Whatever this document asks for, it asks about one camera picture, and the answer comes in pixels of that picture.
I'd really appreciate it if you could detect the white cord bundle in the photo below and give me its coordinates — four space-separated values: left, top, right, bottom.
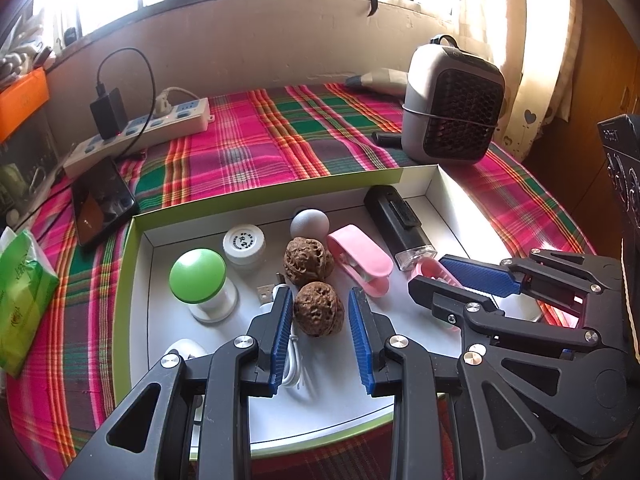
0 10 56 81

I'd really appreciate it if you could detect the black charger adapter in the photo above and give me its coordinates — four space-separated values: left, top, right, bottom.
90 87 128 141

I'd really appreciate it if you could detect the orange container lid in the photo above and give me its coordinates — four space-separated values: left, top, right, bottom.
0 69 51 143

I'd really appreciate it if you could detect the grey small heater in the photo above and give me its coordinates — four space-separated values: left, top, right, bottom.
402 35 506 165

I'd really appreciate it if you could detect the white usb cable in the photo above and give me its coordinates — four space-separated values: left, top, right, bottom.
256 282 306 390

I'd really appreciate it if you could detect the grey-white egg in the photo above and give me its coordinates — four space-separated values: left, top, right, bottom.
290 208 330 241

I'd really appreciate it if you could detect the green tissue pack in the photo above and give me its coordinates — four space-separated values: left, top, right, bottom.
0 227 61 378

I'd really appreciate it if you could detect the pink plastic clip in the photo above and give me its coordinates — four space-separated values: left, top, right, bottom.
410 258 458 286
326 226 394 296

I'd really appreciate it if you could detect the green mushroom-shaped toy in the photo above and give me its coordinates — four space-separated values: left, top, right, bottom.
169 249 238 323

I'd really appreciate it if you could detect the green-edged white cardboard box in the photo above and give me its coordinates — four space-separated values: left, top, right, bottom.
111 164 546 463

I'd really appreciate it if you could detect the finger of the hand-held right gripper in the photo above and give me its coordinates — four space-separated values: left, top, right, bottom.
407 276 623 396
439 249 623 328

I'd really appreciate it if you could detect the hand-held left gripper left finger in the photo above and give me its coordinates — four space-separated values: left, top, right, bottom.
60 287 296 480

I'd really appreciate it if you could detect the heart-print curtain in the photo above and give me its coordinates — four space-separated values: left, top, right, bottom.
450 0 576 163

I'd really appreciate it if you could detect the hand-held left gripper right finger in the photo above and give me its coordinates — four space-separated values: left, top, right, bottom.
347 287 583 480

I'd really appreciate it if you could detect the plaid tablecloth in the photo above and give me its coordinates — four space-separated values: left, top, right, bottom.
5 82 598 480

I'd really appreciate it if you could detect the white screw cap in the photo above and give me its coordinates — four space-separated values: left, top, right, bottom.
222 224 266 269

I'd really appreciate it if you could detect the white round panda toy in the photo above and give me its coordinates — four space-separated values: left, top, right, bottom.
162 338 208 423

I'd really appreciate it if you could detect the clear storage container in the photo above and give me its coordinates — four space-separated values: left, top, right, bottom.
0 120 58 226

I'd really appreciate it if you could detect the white power plug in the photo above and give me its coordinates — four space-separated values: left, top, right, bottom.
155 87 198 116

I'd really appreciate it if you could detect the black charger cable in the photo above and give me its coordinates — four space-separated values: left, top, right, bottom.
95 47 156 161

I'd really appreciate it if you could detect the brown walnut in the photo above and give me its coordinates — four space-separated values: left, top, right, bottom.
293 281 346 337
283 237 335 283

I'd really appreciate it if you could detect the black smartphone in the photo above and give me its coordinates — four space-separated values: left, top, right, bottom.
71 157 141 247

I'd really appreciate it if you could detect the black clear-tipped torch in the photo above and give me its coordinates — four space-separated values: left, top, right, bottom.
363 185 440 272

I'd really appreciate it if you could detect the white power strip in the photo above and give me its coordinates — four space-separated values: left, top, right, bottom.
62 97 211 179

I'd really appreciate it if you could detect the grey beige pouch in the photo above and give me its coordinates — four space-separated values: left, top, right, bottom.
345 66 411 96

